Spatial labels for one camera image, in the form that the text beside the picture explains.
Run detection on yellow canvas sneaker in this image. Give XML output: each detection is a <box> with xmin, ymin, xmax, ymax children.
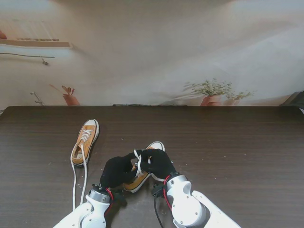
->
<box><xmin>70</xmin><ymin>118</ymin><xmax>100</xmax><ymax>168</ymax></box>
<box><xmin>122</xmin><ymin>141</ymin><xmax>166</xmax><ymax>193</ymax></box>

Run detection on metal tap fixture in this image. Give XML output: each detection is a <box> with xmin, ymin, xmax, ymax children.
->
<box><xmin>30</xmin><ymin>92</ymin><xmax>45</xmax><ymax>106</ymax></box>

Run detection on terracotta pot with wooden utensils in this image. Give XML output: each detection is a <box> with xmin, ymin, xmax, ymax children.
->
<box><xmin>49</xmin><ymin>84</ymin><xmax>81</xmax><ymax>106</ymax></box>

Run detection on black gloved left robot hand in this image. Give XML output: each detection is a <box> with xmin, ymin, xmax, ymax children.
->
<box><xmin>99</xmin><ymin>152</ymin><xmax>140</xmax><ymax>190</ymax></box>

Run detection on white shoelace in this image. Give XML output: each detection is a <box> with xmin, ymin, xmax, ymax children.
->
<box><xmin>132</xmin><ymin>149</ymin><xmax>153</xmax><ymax>178</ymax></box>

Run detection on metal wall rail with hook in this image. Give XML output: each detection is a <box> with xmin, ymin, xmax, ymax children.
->
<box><xmin>0</xmin><ymin>52</ymin><xmax>55</xmax><ymax>66</ymax></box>

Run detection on orange sneaker with loose laces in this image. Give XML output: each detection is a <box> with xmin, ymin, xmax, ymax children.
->
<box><xmin>70</xmin><ymin>129</ymin><xmax>94</xmax><ymax>211</ymax></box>

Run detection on red and black arm cables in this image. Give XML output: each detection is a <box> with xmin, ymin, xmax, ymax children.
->
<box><xmin>152</xmin><ymin>175</ymin><xmax>173</xmax><ymax>228</ymax></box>
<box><xmin>103</xmin><ymin>187</ymin><xmax>128</xmax><ymax>218</ymax></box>

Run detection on green plant in terracotta pot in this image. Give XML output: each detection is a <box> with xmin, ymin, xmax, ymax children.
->
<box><xmin>184</xmin><ymin>78</ymin><xmax>257</xmax><ymax>107</ymax></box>

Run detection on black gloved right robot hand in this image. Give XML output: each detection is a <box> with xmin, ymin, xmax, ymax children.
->
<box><xmin>139</xmin><ymin>148</ymin><xmax>178</xmax><ymax>180</ymax></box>

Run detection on wooden wall shelf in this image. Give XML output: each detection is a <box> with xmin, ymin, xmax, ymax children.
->
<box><xmin>0</xmin><ymin>38</ymin><xmax>74</xmax><ymax>50</ymax></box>

